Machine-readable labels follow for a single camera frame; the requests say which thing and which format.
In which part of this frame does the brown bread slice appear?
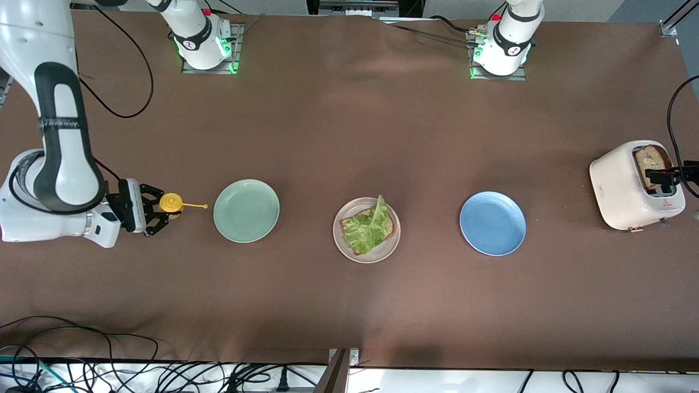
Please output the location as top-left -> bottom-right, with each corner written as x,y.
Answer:
635,145 -> 673,191
340,207 -> 397,255

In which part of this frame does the yellow mustard squeeze bottle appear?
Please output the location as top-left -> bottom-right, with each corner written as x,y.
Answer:
158,193 -> 209,219

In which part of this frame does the green lettuce leaf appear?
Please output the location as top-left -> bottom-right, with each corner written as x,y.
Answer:
342,195 -> 390,254

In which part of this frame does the mint green plate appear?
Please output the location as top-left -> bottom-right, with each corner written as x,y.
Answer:
213,179 -> 281,243

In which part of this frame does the blue plate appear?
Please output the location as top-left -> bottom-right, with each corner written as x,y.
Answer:
459,191 -> 527,257

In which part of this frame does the beige plate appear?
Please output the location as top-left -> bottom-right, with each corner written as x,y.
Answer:
333,197 -> 401,264

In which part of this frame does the white toaster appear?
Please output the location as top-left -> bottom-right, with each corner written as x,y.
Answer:
589,140 -> 686,234

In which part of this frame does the dark equipment box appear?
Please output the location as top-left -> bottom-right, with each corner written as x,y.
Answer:
306,0 -> 424,20

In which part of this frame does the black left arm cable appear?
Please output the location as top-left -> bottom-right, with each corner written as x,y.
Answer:
667,75 -> 699,198

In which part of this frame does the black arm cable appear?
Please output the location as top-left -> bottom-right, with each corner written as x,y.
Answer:
667,75 -> 699,198
76,4 -> 155,182

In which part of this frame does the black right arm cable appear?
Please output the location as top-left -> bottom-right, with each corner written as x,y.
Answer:
76,4 -> 155,182

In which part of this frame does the thin black frame strut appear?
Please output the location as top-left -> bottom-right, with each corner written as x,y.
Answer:
662,0 -> 699,27

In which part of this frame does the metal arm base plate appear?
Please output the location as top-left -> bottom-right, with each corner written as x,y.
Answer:
469,30 -> 528,81
181,22 -> 244,75

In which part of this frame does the teal floor cable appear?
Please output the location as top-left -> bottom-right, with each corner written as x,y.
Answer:
0,355 -> 61,391

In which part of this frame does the thin black base cable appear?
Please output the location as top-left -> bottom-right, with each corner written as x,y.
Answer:
210,0 -> 266,34

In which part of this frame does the metal table clamp bracket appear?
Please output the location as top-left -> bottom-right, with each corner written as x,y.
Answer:
314,347 -> 361,393

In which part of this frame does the black base power cable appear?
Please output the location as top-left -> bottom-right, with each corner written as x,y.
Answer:
380,15 -> 492,47

